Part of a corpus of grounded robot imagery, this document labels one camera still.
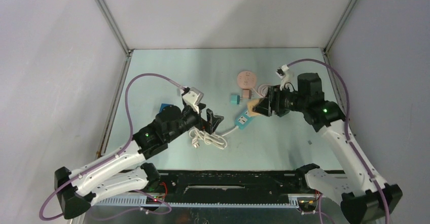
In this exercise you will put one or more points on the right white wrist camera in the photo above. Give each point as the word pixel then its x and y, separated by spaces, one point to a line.
pixel 284 74

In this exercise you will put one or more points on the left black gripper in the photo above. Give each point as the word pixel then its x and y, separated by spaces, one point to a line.
pixel 204 124

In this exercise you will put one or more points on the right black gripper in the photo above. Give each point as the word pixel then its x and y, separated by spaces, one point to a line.
pixel 272 102

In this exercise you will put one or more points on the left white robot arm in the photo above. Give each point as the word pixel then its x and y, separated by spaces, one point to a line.
pixel 127 168

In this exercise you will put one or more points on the grey cable duct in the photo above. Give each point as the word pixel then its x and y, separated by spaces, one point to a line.
pixel 143 201

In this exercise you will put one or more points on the blue cube socket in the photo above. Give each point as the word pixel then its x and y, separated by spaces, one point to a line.
pixel 164 106

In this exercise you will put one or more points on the beige cube adapter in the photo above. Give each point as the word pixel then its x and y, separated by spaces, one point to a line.
pixel 251 104

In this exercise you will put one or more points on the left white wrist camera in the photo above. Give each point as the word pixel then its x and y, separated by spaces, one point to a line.
pixel 192 97

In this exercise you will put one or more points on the teal power strip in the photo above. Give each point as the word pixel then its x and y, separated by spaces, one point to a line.
pixel 243 120

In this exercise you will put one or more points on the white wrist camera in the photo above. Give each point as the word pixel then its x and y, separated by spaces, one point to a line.
pixel 192 97
pixel 284 74

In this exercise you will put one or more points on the pink round power strip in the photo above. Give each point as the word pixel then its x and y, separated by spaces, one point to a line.
pixel 246 80

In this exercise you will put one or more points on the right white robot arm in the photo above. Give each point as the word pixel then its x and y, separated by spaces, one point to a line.
pixel 364 195

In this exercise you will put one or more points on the pink brown plug adapter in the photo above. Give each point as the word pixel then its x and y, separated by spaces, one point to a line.
pixel 247 93

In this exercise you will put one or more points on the teal plug adapter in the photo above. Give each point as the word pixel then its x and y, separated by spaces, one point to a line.
pixel 235 99

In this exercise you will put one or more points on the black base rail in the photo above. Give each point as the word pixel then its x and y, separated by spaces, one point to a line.
pixel 230 186

